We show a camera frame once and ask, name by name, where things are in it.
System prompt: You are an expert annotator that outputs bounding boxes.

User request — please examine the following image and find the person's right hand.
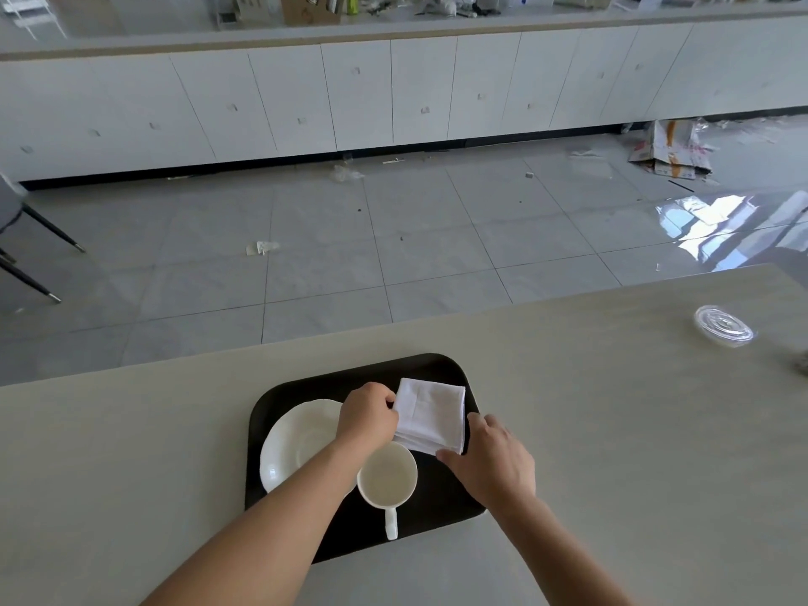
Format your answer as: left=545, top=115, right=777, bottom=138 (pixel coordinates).
left=435, top=412, right=539, bottom=515

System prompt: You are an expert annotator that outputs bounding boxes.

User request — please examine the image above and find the person's left hand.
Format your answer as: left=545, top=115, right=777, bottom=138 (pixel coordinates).
left=334, top=381, right=400, bottom=465

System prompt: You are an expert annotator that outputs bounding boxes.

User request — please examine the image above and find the white cup with handle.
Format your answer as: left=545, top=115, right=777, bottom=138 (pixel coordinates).
left=356, top=441, right=419, bottom=542

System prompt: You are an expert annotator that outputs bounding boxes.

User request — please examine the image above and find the white cloth napkin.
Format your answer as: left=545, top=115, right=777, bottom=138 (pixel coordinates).
left=392, top=376, right=468, bottom=456

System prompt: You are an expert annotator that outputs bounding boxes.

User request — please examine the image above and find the dark brown tray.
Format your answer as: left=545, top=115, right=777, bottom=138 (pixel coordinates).
left=244, top=353, right=488, bottom=566

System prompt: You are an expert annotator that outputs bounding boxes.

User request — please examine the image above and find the white saucer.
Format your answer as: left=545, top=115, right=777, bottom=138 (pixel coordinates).
left=259, top=399, right=354, bottom=497

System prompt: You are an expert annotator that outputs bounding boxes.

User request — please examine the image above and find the person's right forearm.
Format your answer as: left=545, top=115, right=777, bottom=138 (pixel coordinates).
left=487, top=495, right=639, bottom=606

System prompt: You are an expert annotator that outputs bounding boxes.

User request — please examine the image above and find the person's left forearm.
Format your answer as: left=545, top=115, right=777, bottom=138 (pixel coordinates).
left=141, top=437, right=366, bottom=606

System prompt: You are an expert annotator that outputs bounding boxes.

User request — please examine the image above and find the clear plastic lid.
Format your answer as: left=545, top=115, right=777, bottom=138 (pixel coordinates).
left=693, top=304, right=757, bottom=348

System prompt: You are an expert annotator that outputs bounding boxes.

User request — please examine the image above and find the white cabinet row with counter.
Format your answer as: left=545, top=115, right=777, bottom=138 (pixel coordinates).
left=0, top=0, right=808, bottom=183

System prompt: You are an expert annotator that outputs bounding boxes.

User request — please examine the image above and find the flattened cardboard box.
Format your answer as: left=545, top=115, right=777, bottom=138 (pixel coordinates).
left=628, top=119, right=715, bottom=182

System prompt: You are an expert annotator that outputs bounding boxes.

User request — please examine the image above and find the cardboard file organizer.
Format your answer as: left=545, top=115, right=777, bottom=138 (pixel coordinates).
left=280, top=0, right=361, bottom=26

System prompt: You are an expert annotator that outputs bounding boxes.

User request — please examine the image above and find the grey chair with orange seat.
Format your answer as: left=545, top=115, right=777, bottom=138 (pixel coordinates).
left=0, top=173, right=87, bottom=305

